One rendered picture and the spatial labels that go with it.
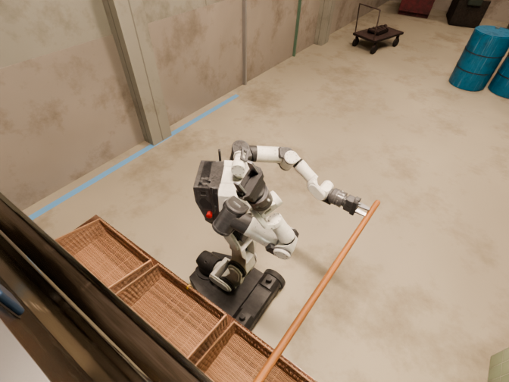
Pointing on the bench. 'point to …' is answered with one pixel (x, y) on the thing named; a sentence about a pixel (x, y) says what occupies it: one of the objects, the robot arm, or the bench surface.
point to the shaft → (313, 298)
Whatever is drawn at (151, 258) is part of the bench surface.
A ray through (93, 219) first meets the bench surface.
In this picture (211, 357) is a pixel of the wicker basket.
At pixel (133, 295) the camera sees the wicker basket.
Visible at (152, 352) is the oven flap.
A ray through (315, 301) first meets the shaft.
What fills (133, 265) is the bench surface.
